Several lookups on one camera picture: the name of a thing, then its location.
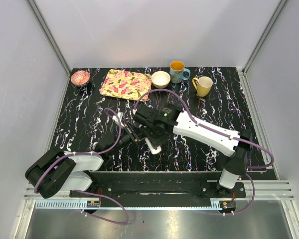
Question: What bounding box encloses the aluminium frame post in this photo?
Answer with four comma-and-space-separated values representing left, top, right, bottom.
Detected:
26, 0, 72, 76
242, 0, 289, 75

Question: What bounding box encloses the right aluminium frame post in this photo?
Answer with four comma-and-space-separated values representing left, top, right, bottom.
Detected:
242, 0, 289, 75

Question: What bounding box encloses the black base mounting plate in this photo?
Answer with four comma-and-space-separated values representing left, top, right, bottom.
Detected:
69, 171, 247, 209

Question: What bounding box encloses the cream ceramic bowl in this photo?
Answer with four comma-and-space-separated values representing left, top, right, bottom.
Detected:
151, 71, 170, 89

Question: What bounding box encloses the blue butterfly mug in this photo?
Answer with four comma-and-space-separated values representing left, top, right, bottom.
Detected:
169, 60, 191, 84

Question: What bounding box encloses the floral rectangular tray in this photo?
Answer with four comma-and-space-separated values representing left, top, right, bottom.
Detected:
100, 69, 152, 101

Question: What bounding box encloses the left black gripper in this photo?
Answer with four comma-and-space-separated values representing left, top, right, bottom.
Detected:
109, 121, 147, 155

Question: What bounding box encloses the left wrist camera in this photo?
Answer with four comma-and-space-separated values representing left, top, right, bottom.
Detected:
112, 112, 123, 126

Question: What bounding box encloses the red patterned small bowl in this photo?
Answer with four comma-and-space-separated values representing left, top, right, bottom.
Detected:
70, 70, 90, 87

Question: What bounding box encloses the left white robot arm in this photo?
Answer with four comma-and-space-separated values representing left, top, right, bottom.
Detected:
25, 122, 146, 199

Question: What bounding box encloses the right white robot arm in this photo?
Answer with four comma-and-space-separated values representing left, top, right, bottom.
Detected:
133, 104, 251, 197

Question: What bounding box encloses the yellow mug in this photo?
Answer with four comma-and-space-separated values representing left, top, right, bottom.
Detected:
192, 76, 213, 97

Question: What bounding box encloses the white remote control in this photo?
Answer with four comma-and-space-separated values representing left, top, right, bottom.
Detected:
145, 137, 161, 155

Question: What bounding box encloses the left aluminium frame post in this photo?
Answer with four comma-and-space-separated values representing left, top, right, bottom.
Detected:
26, 0, 72, 76

